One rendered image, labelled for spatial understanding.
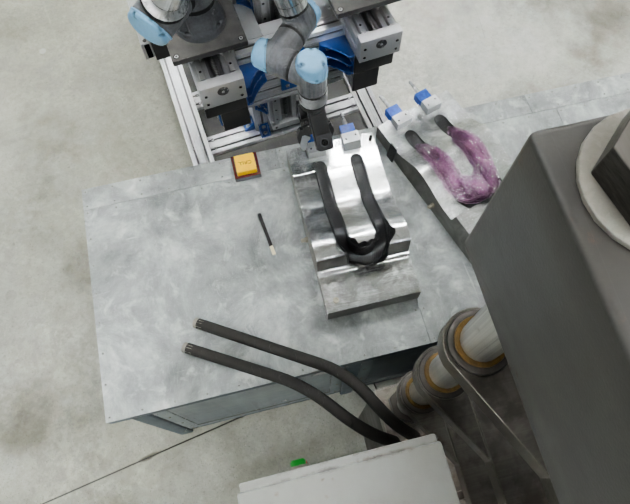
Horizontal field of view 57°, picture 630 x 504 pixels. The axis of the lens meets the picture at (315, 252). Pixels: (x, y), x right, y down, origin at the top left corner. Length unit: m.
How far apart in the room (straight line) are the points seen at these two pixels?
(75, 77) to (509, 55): 2.18
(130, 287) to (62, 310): 0.99
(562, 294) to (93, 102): 2.83
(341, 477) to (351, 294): 0.77
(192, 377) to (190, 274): 0.29
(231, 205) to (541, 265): 1.37
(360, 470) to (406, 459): 0.07
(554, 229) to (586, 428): 0.14
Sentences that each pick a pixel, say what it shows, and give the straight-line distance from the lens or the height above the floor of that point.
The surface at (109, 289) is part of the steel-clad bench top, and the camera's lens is 1.72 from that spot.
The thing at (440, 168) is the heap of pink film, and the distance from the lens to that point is 1.67.
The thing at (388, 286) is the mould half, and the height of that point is 0.86.
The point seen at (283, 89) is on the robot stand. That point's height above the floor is 0.73.
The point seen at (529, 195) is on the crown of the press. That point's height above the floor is 1.97.
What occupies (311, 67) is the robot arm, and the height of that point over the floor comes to 1.26.
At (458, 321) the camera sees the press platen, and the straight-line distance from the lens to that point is 0.85.
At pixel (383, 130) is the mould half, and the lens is 1.79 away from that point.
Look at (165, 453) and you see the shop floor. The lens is 2.42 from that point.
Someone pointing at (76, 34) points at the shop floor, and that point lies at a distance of 3.41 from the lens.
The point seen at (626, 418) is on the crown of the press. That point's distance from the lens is 0.41.
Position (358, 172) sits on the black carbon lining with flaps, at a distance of 1.68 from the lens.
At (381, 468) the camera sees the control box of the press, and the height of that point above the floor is 1.47.
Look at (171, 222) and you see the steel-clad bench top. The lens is 1.75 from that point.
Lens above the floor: 2.34
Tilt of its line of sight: 68 degrees down
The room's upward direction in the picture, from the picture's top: 2 degrees counter-clockwise
